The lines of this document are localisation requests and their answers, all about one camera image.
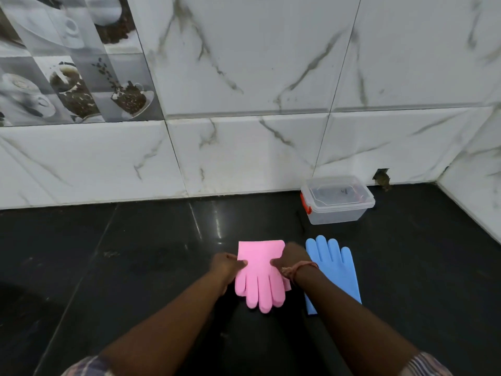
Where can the person's right hand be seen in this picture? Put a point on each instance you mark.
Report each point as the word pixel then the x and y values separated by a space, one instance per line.
pixel 292 256

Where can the person's left hand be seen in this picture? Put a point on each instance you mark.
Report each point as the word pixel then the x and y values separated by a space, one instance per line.
pixel 224 266

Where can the person's left thumb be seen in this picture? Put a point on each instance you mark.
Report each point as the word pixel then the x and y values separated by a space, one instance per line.
pixel 239 264

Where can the person's right thumb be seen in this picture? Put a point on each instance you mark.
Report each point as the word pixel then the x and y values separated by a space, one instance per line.
pixel 276 263

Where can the pink rubber glove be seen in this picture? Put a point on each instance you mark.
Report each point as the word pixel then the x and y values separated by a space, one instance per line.
pixel 260 270

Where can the person's right forearm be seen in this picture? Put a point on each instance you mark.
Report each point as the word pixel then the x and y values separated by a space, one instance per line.
pixel 352 325

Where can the person's left forearm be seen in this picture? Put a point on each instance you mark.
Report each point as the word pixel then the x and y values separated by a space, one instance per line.
pixel 164 328

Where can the red thread wristband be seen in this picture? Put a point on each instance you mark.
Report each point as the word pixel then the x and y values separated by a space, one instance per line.
pixel 299 268

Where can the blue rubber glove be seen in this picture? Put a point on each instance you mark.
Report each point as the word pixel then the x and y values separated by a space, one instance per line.
pixel 336 270

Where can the clear plastic container with lid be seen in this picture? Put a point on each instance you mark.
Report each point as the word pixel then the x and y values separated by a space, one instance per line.
pixel 336 199

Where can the plaid right shirt sleeve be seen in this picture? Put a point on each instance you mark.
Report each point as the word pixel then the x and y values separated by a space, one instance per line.
pixel 426 364

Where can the plaid shirt sleeve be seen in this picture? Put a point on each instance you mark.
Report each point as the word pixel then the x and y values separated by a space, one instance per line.
pixel 426 364
pixel 86 367

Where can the plaid left shirt sleeve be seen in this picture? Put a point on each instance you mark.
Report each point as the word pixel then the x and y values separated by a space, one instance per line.
pixel 86 367

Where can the coffee cup picture tile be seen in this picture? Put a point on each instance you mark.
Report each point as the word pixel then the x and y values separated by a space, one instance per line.
pixel 70 58

